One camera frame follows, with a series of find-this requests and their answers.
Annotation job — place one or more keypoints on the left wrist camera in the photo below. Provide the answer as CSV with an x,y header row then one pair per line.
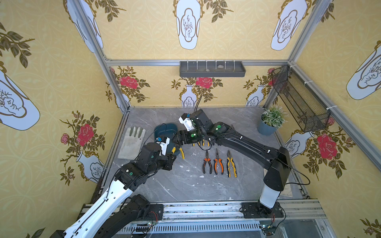
x,y
163,142

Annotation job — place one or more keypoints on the grey wall shelf tray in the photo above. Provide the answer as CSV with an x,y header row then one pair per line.
x,y
212,68

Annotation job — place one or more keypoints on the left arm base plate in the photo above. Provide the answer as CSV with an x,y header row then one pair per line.
x,y
156,211

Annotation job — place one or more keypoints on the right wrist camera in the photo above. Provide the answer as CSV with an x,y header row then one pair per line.
x,y
188,121

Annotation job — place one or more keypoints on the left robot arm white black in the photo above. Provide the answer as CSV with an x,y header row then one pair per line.
x,y
117,206

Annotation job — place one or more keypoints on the blue flower pot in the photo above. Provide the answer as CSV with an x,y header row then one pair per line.
x,y
264,129

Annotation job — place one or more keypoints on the aluminium front rail frame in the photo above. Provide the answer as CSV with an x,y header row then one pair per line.
x,y
303,218

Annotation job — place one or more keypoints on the yellow long nose pliers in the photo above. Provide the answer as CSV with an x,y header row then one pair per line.
x,y
177,150

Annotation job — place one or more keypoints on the black wire mesh basket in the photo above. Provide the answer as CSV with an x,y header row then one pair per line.
x,y
305,107

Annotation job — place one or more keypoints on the left work glove beige green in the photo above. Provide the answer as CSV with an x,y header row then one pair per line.
x,y
131,144

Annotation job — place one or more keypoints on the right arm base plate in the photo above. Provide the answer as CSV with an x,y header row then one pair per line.
x,y
257,210

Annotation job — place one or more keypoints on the right work glove beige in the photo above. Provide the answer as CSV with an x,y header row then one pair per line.
x,y
287,189

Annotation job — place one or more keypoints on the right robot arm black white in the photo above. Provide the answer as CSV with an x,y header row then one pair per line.
x,y
275,161

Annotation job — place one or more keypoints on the teal plastic storage box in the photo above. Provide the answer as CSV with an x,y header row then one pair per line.
x,y
167,130

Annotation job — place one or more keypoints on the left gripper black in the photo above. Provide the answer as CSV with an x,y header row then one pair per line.
x,y
171,151

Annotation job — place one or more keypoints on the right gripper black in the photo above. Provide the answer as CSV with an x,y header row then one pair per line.
x,y
184,135

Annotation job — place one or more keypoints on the orange black pliers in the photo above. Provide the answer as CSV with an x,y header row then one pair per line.
x,y
207,161
218,163

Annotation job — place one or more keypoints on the green white artificial plant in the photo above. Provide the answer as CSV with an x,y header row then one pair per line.
x,y
274,116

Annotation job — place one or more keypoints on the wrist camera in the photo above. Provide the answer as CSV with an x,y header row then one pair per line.
x,y
163,142
188,121

